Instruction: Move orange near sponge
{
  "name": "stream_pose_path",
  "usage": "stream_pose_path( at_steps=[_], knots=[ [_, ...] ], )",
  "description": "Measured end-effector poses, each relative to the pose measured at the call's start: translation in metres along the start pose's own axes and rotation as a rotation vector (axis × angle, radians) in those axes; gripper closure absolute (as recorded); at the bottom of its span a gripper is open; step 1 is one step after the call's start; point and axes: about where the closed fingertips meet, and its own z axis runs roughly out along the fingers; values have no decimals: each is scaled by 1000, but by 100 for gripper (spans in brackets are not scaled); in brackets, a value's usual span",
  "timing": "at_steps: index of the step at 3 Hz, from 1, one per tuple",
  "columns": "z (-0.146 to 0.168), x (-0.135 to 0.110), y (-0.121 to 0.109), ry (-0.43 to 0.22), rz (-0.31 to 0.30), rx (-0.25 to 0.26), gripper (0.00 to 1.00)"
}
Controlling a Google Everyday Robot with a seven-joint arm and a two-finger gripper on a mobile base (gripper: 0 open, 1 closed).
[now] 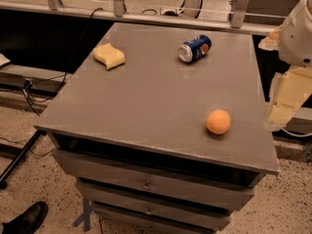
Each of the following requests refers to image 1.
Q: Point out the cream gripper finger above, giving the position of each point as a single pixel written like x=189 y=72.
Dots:
x=287 y=94
x=270 y=42

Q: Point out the orange fruit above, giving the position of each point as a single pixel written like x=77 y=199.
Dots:
x=218 y=122

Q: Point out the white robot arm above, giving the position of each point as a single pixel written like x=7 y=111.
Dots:
x=293 y=42

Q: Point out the yellow sponge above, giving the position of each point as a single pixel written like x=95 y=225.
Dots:
x=109 y=56

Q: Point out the blue soda can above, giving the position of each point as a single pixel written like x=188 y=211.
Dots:
x=194 y=49

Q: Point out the grey drawer cabinet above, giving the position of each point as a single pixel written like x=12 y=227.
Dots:
x=152 y=110

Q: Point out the middle grey drawer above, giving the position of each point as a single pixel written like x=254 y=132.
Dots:
x=150 y=206

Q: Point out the grey drawer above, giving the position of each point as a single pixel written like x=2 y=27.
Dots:
x=150 y=206
x=196 y=190
x=152 y=223

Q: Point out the bottom grey drawer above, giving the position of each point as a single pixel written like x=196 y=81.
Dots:
x=152 y=223

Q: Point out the top grey drawer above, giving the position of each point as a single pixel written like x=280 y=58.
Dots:
x=196 y=190

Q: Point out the black shoe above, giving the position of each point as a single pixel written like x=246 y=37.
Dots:
x=28 y=222

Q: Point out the black tripod leg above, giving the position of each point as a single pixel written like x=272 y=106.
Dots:
x=20 y=154

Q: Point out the metal window rail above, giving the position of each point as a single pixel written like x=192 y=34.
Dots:
x=224 y=26

